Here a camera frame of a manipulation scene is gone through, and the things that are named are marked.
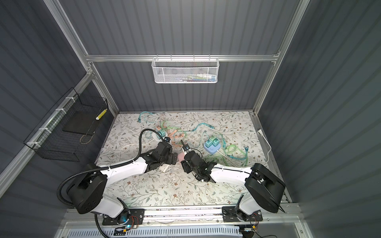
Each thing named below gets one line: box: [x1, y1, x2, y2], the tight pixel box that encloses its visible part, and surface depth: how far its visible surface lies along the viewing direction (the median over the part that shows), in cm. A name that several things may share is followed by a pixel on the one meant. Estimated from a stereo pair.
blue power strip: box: [203, 142, 222, 155], surface depth 98 cm
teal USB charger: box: [205, 138, 213, 148], surface depth 96 cm
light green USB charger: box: [212, 138, 220, 147], surface depth 96 cm
